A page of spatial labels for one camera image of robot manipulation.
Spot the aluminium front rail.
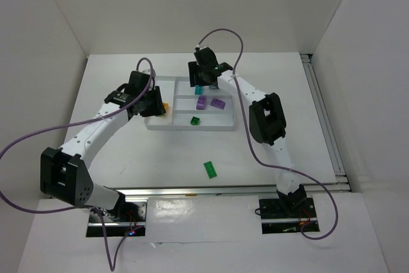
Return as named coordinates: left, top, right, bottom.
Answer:
left=116, top=185, right=277, bottom=199

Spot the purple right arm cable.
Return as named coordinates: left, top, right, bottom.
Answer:
left=197, top=28, right=339, bottom=240

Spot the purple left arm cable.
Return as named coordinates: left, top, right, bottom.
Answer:
left=0, top=57, right=157, bottom=272

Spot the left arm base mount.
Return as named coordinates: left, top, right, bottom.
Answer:
left=86, top=186, right=148, bottom=237

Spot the aluminium right side rail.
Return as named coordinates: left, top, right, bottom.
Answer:
left=300, top=54, right=351, bottom=192

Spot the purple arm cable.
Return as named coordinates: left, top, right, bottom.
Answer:
left=197, top=28, right=339, bottom=240
left=0, top=57, right=157, bottom=272

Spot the aluminium rail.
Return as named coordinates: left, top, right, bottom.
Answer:
left=300, top=54, right=351, bottom=192
left=116, top=185, right=277, bottom=199

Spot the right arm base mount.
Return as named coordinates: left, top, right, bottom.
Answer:
left=254, top=196, right=320, bottom=235

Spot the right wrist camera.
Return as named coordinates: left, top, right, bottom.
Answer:
left=194, top=44, right=209, bottom=52

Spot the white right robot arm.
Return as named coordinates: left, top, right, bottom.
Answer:
left=188, top=46, right=307, bottom=216

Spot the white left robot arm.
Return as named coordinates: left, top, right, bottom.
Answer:
left=40, top=71, right=166, bottom=211

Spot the green lego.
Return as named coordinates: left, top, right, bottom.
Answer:
left=190, top=116, right=201, bottom=126

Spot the purple rounded lego brick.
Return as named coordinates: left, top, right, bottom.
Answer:
left=196, top=95, right=207, bottom=111

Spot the green lego plate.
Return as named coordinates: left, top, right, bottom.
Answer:
left=203, top=161, right=217, bottom=179

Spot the white plastic divided tray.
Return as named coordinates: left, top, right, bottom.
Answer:
left=144, top=76, right=235, bottom=131

